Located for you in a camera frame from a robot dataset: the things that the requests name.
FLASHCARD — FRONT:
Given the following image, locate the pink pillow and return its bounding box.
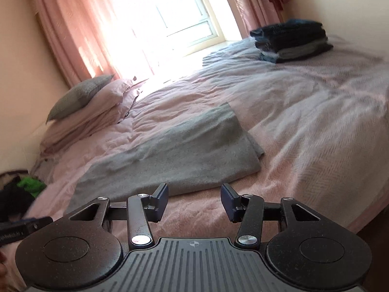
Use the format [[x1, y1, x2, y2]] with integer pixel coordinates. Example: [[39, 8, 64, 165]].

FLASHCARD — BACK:
[[39, 78, 145, 159]]

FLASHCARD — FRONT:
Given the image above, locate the pile of dark clothes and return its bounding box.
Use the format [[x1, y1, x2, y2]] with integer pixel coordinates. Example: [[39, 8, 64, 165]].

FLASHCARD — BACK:
[[0, 176, 36, 223]]

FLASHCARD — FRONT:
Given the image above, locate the green cloth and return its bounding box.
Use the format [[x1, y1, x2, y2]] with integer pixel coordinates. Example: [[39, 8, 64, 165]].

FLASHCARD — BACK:
[[17, 175, 47, 199]]

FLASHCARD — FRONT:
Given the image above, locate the grey pillow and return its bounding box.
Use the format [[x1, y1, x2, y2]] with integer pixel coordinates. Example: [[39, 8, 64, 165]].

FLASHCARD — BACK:
[[45, 73, 116, 123]]

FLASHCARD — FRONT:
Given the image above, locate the stack of folded dark clothes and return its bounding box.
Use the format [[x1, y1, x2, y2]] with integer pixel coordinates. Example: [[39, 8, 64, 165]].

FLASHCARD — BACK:
[[249, 19, 335, 64]]

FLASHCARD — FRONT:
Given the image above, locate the window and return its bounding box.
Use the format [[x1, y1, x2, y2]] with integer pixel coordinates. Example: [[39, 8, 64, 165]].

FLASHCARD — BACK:
[[103, 0, 228, 58]]

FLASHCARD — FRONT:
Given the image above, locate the grey garment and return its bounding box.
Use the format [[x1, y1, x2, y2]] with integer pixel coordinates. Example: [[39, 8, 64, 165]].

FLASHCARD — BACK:
[[64, 102, 265, 215]]

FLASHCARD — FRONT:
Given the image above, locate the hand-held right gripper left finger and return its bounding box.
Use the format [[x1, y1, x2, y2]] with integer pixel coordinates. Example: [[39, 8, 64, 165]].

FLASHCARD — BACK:
[[69, 183, 169, 246]]

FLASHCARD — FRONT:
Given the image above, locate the pink curtain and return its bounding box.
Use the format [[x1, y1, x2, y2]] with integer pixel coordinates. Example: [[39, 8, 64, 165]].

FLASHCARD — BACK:
[[216, 0, 275, 39], [32, 0, 151, 89]]

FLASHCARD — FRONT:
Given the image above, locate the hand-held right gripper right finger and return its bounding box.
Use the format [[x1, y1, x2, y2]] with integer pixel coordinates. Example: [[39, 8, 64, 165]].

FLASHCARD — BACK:
[[221, 183, 321, 246]]

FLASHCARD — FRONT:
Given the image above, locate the pink bedspread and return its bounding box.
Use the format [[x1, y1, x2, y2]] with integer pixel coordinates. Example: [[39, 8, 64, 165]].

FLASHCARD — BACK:
[[12, 35, 389, 282]]

